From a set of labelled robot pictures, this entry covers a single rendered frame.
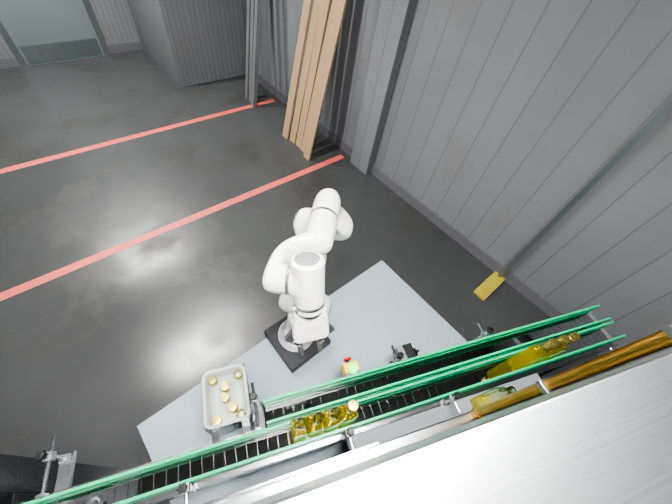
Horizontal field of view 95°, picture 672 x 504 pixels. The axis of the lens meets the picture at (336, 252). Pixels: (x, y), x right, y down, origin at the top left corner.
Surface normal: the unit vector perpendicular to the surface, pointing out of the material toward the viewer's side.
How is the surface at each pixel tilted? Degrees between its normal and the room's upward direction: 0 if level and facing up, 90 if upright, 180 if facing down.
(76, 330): 0
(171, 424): 0
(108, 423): 0
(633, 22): 90
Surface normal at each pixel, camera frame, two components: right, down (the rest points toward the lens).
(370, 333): 0.12, -0.61
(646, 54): -0.76, 0.45
